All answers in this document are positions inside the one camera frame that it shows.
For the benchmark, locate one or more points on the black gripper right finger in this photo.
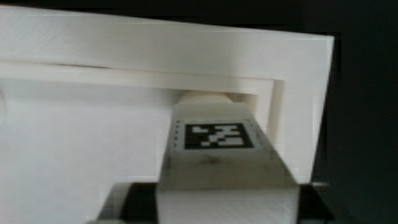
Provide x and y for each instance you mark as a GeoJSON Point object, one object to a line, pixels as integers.
{"type": "Point", "coordinates": [312, 211]}

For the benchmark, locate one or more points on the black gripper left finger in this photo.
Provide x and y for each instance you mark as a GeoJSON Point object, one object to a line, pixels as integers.
{"type": "Point", "coordinates": [129, 205]}

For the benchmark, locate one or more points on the white leg with tag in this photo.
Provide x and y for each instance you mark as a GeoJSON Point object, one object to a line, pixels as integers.
{"type": "Point", "coordinates": [225, 184]}

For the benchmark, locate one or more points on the white square tabletop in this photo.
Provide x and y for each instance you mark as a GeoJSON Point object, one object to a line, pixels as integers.
{"type": "Point", "coordinates": [83, 123]}

